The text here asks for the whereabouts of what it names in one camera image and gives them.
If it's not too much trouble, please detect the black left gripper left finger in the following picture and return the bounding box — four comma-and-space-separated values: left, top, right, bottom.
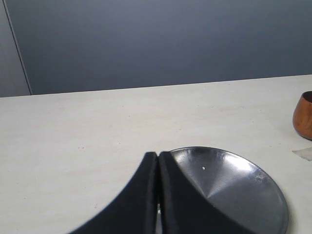
72, 152, 156, 234

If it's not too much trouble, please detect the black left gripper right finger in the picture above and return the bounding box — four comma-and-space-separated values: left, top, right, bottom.
158, 152, 252, 234

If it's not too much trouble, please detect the round steel plate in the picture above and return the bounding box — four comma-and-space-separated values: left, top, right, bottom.
169, 146, 289, 234

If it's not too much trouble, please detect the clear tape piece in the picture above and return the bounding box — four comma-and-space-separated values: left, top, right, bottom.
292, 147, 312, 161

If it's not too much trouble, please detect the brown wooden cup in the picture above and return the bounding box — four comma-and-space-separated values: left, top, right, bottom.
292, 91, 312, 140

